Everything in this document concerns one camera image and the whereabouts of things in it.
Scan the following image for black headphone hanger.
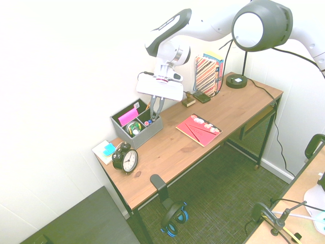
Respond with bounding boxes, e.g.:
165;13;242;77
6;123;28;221
149;174;176;210

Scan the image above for grey metal stand rod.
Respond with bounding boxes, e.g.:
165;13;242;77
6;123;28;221
271;200;308;236

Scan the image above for black table clamp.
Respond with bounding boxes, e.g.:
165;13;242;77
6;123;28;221
251;202;283;237

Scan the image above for grey felt desk organizer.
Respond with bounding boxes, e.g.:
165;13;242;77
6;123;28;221
110;98;164;150

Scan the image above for black and blue headphones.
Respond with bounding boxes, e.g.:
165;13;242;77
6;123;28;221
159;201;189;238

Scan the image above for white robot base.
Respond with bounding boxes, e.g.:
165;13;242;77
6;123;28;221
303;172;325;229

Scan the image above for wooden rubber stamp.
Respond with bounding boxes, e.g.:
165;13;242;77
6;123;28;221
181;91;197;107

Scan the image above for black twin bell alarm clock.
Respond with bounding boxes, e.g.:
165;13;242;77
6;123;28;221
112;142;139;174

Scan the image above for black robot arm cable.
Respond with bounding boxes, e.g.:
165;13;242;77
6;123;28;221
219;39;325;80

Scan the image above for green tape roll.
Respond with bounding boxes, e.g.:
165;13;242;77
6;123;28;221
125;121;142;138

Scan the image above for blue sticky note stack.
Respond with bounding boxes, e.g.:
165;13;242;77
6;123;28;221
102;143;116;156

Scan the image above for red notebook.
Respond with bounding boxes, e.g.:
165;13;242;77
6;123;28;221
175;113;223;147

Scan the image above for pink sticky note pad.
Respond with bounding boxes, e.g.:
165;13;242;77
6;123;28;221
118;106;140;127

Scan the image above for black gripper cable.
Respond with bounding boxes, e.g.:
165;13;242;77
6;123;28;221
137;71;154;82

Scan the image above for white notepad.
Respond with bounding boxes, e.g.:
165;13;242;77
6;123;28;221
91;139;120;165

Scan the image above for black lamp power cable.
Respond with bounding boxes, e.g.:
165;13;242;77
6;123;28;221
247;77;297;178

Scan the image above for black metal desk frame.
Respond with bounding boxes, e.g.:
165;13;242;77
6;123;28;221
95;88;284;244

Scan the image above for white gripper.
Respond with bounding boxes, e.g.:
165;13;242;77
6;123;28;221
136;75;184;120

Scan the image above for black cabinet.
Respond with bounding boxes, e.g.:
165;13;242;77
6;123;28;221
19;185;141;244

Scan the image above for black desk lamp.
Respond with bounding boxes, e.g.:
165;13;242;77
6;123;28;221
225;48;248;89

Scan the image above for blue book with yellow top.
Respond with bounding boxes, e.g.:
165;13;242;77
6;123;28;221
203;51;225;93

